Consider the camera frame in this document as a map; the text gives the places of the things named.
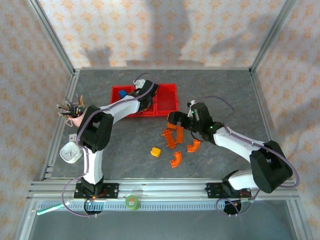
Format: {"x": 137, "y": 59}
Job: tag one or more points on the small orange lego brick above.
{"x": 171, "y": 125}

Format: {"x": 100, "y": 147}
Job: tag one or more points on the long orange lego piece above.
{"x": 180, "y": 136}

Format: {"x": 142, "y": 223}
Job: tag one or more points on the orange lego plate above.
{"x": 169, "y": 140}

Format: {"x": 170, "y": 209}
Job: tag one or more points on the blue lego brick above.
{"x": 122, "y": 93}

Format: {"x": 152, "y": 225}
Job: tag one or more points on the curved orange lego piece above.
{"x": 193, "y": 148}
{"x": 175, "y": 162}

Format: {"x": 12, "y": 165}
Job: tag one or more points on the yellow lego brick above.
{"x": 155, "y": 151}

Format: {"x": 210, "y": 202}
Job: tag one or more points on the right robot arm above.
{"x": 232, "y": 142}

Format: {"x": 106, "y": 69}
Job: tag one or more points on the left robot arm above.
{"x": 122, "y": 107}

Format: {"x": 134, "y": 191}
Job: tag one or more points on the colored pencil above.
{"x": 70, "y": 103}
{"x": 65, "y": 108}
{"x": 66, "y": 115}
{"x": 83, "y": 101}
{"x": 79, "y": 100}

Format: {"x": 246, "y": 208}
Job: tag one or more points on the pink cup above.
{"x": 75, "y": 121}

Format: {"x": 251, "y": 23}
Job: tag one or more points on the small white card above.
{"x": 73, "y": 137}

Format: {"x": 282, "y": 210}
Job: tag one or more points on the white cup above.
{"x": 70, "y": 153}

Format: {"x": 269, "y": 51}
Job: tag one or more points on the green tape roll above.
{"x": 132, "y": 202}

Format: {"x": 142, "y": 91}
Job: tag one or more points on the green white stick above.
{"x": 50, "y": 209}

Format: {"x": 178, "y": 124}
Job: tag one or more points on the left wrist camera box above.
{"x": 140, "y": 84}

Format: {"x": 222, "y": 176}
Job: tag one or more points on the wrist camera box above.
{"x": 192, "y": 103}
{"x": 140, "y": 84}

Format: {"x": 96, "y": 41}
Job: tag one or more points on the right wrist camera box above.
{"x": 192, "y": 103}

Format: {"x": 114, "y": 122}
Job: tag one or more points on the aluminium back rail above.
{"x": 162, "y": 68}

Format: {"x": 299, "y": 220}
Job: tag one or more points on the aluminium side rail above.
{"x": 258, "y": 92}
{"x": 58, "y": 130}

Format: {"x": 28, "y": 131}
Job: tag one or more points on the aluminium front rail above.
{"x": 162, "y": 190}

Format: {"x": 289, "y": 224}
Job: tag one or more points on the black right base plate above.
{"x": 213, "y": 191}

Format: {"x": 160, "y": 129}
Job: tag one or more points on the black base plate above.
{"x": 110, "y": 191}
{"x": 213, "y": 191}

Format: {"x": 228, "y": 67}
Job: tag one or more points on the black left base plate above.
{"x": 110, "y": 191}

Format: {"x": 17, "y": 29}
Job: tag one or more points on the aluminium frame post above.
{"x": 272, "y": 37}
{"x": 53, "y": 37}

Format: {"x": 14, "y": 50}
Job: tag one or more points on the aluminium lower frame bar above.
{"x": 297, "y": 220}
{"x": 25, "y": 222}

